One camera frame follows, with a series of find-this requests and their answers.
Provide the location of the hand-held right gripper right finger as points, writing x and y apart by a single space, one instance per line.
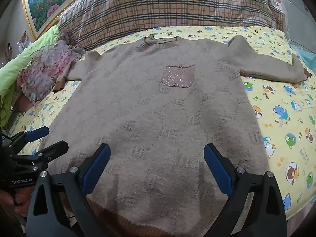
218 170

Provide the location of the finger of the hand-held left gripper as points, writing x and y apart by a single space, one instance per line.
37 132
53 149

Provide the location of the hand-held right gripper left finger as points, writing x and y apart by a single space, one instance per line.
95 170

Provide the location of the beige knitted sweater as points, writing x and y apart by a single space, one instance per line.
148 116

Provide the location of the person's left hand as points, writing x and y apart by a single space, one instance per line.
21 201

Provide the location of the pink floral cloth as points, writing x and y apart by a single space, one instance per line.
47 71

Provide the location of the light green quilt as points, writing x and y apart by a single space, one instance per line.
14 69

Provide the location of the yellow cartoon printed bedsheet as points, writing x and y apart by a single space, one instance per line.
284 98

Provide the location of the gold framed landscape painting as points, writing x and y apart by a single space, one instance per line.
49 2

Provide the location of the teal cloth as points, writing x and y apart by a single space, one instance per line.
306 56

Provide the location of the plaid pillow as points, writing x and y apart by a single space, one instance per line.
160 7

